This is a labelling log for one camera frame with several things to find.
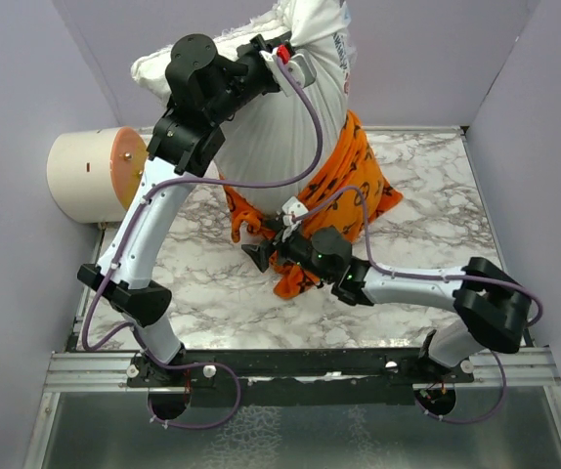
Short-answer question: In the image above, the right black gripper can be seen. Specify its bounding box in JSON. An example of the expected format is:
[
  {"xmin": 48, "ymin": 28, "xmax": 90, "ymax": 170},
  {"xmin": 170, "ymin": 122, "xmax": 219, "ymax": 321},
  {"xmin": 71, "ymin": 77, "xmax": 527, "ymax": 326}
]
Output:
[{"xmin": 241, "ymin": 220, "xmax": 333, "ymax": 285}]

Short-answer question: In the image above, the white pillow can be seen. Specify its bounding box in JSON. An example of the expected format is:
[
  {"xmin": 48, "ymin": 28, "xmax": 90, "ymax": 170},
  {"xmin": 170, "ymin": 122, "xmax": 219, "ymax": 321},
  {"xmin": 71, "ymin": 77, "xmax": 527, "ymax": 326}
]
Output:
[{"xmin": 131, "ymin": 1, "xmax": 349, "ymax": 213}]

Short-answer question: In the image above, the orange patterned pillowcase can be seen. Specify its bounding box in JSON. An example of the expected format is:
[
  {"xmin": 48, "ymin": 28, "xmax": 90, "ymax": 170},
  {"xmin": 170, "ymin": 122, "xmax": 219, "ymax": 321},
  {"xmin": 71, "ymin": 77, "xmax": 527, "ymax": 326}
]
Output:
[{"xmin": 224, "ymin": 110, "xmax": 403, "ymax": 300}]

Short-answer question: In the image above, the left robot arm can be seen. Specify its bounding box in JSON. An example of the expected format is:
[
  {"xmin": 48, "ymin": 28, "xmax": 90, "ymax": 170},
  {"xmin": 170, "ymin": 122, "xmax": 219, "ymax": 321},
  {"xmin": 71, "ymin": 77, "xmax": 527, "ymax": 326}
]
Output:
[{"xmin": 77, "ymin": 33, "xmax": 293, "ymax": 386}]

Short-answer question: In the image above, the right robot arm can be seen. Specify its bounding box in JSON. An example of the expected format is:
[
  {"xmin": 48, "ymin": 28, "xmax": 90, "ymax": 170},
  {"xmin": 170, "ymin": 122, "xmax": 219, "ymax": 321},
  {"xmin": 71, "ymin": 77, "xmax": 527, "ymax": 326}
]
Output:
[{"xmin": 242, "ymin": 227, "xmax": 532, "ymax": 382}]

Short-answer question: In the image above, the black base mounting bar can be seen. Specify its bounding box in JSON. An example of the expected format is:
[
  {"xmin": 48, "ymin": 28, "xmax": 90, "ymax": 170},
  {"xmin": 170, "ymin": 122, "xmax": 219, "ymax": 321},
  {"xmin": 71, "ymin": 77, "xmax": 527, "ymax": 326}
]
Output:
[{"xmin": 127, "ymin": 348, "xmax": 473, "ymax": 407}]

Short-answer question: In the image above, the white cylinder with pegs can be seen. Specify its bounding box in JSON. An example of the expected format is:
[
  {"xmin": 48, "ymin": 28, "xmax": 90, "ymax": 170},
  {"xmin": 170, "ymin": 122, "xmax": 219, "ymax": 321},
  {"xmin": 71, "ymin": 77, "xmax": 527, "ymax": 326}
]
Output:
[{"xmin": 47, "ymin": 127, "xmax": 148, "ymax": 224}]

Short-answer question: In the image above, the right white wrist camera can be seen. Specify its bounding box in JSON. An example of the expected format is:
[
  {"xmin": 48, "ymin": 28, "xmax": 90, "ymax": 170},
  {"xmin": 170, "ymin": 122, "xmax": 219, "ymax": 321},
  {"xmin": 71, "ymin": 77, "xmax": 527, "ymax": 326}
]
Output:
[{"xmin": 280, "ymin": 196, "xmax": 309, "ymax": 241}]

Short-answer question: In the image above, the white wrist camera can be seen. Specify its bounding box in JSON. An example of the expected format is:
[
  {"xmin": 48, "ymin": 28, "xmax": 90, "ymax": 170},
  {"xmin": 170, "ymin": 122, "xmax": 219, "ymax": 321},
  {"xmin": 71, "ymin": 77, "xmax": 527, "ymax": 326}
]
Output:
[
  {"xmin": 280, "ymin": 196, "xmax": 309, "ymax": 241},
  {"xmin": 260, "ymin": 43, "xmax": 317, "ymax": 97}
]

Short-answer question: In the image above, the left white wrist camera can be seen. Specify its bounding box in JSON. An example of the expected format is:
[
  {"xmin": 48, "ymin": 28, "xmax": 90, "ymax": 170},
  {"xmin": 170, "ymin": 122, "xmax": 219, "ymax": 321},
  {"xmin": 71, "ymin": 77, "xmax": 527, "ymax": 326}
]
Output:
[{"xmin": 260, "ymin": 43, "xmax": 317, "ymax": 97}]

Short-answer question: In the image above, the aluminium rail frame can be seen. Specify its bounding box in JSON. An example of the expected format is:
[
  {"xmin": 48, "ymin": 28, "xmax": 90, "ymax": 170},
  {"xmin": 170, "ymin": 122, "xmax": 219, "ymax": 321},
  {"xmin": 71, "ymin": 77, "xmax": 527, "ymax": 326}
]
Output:
[{"xmin": 44, "ymin": 348, "xmax": 561, "ymax": 393}]

